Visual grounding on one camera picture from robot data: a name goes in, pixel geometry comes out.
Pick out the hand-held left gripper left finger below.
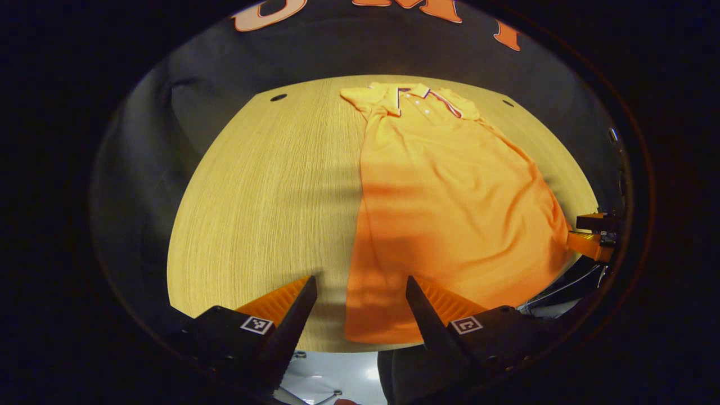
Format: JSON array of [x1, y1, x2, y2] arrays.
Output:
[[169, 274, 319, 394]]

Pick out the orange T-shirt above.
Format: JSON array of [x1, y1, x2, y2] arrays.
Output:
[[339, 82, 574, 345]]

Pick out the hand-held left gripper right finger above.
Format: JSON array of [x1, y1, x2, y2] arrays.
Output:
[[405, 274, 566, 394]]

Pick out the white cable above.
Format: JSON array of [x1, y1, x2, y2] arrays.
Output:
[[517, 264, 605, 313]]

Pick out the person's dark trousers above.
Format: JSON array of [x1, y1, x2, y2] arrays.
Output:
[[377, 343, 451, 405]]

